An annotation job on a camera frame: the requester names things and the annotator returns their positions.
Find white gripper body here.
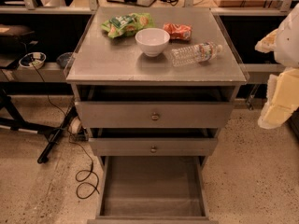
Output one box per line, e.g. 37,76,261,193
274,4,299,68

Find grey metal drawer cabinet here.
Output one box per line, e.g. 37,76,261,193
64,6,250,224

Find dark small bowl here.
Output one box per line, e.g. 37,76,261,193
56,52,74,68

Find black stand legs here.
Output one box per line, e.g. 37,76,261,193
0,89,77,164

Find grey middle drawer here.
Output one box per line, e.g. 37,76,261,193
89,128,218,156

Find clear plastic water bottle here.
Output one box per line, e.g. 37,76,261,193
170,42,222,67

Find black floor cable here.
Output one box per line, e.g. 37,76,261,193
30,63,101,200

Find white ceramic bowl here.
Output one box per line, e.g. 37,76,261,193
135,28,170,57

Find green snack bag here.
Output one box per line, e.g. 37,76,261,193
101,13,155,38

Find white bowl with clutter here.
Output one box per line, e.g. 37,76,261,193
19,51,46,70

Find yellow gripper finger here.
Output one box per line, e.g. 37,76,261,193
258,68,299,129
255,29,278,53

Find grey open bottom drawer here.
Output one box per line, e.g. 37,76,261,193
87,156,218,224

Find orange snack bag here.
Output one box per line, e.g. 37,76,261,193
164,23,192,41

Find grey top drawer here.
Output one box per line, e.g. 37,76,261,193
74,85,236,130

